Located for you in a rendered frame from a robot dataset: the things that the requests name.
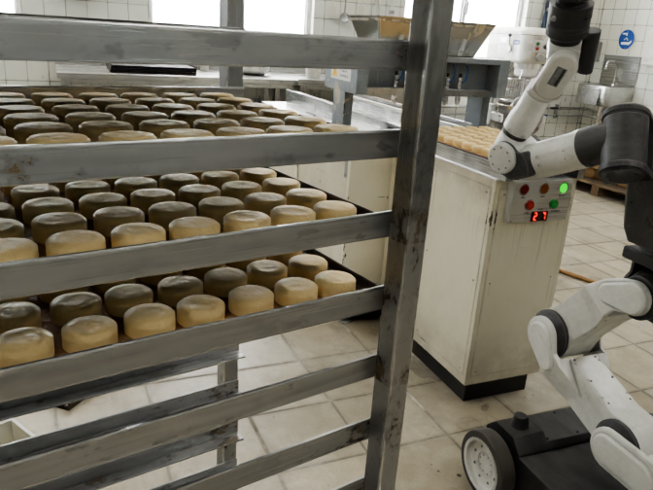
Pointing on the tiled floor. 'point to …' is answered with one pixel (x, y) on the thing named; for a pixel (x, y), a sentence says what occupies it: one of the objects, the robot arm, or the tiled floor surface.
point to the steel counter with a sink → (97, 72)
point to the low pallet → (602, 188)
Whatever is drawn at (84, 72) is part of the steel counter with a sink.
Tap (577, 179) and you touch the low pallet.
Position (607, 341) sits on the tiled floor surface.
